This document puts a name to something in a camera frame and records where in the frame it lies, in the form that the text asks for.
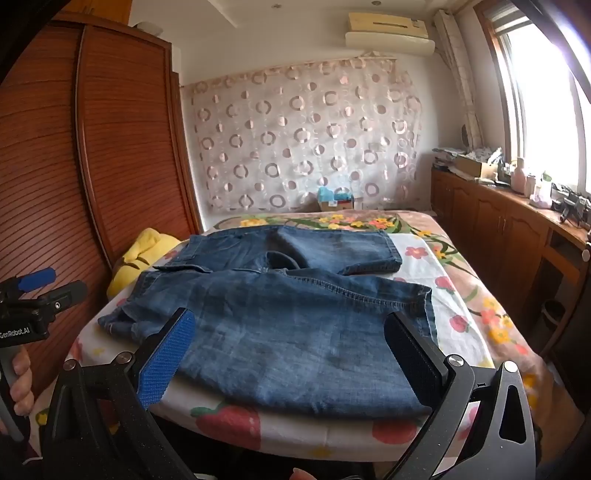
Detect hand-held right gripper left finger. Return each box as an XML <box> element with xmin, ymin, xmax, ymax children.
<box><xmin>39</xmin><ymin>307</ymin><xmax>199</xmax><ymax>480</ymax></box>

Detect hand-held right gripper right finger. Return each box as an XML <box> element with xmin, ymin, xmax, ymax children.
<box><xmin>383</xmin><ymin>311</ymin><xmax>539</xmax><ymax>480</ymax></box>

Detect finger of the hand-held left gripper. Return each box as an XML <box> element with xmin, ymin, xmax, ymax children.
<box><xmin>44</xmin><ymin>281</ymin><xmax>88</xmax><ymax>319</ymax></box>
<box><xmin>14</xmin><ymin>268</ymin><xmax>57</xmax><ymax>292</ymax></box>

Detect blue denim pants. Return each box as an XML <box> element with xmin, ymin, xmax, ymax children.
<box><xmin>97</xmin><ymin>224</ymin><xmax>437</xmax><ymax>420</ymax></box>

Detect person's left hand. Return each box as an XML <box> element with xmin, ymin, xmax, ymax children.
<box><xmin>0</xmin><ymin>344</ymin><xmax>35</xmax><ymax>435</ymax></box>

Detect yellow plush toy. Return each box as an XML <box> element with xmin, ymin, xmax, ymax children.
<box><xmin>107</xmin><ymin>227</ymin><xmax>182</xmax><ymax>301</ymax></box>

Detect floral blanket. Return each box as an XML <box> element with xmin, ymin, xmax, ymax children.
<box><xmin>205</xmin><ymin>210</ymin><xmax>583</xmax><ymax>416</ymax></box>

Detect strawberry print bed sheet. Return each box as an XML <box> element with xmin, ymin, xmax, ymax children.
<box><xmin>65</xmin><ymin>231</ymin><xmax>497</xmax><ymax>462</ymax></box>

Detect dark waste bin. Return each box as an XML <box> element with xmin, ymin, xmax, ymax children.
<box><xmin>540</xmin><ymin>300</ymin><xmax>561</xmax><ymax>340</ymax></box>

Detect long wooden cabinet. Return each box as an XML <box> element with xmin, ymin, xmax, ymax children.
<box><xmin>430</xmin><ymin>164</ymin><xmax>591</xmax><ymax>333</ymax></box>

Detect wooden slatted wardrobe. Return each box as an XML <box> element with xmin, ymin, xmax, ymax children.
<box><xmin>0</xmin><ymin>11</ymin><xmax>204</xmax><ymax>402</ymax></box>

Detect cardboard box with teal cloth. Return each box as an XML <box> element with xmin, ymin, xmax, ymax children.
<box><xmin>316</xmin><ymin>187</ymin><xmax>355</xmax><ymax>212</ymax></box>

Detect open cardboard box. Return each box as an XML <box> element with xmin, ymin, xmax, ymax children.
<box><xmin>455</xmin><ymin>154</ymin><xmax>497</xmax><ymax>181</ymax></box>

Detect stack of papers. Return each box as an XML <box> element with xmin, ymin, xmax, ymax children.
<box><xmin>431</xmin><ymin>147</ymin><xmax>462</xmax><ymax>169</ymax></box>

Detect pink bottle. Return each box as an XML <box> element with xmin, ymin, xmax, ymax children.
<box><xmin>510</xmin><ymin>157</ymin><xmax>527</xmax><ymax>195</ymax></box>

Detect white bottle with green cap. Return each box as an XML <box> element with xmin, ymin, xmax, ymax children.
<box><xmin>536</xmin><ymin>173</ymin><xmax>553</xmax><ymax>207</ymax></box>

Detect circle pattern sheer curtain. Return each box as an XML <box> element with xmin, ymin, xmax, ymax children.
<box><xmin>182</xmin><ymin>55</ymin><xmax>423</xmax><ymax>214</ymax></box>

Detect wood framed window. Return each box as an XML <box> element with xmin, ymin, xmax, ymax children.
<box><xmin>475</xmin><ymin>0</ymin><xmax>591</xmax><ymax>232</ymax></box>

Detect bunched window curtain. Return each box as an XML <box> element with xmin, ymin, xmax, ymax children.
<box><xmin>434</xmin><ymin>9</ymin><xmax>483</xmax><ymax>148</ymax></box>

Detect black camera device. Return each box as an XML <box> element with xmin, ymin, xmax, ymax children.
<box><xmin>556</xmin><ymin>187</ymin><xmax>591</xmax><ymax>227</ymax></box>

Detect cream wall air conditioner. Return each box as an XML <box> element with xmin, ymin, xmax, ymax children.
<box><xmin>345</xmin><ymin>11</ymin><xmax>437</xmax><ymax>58</ymax></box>

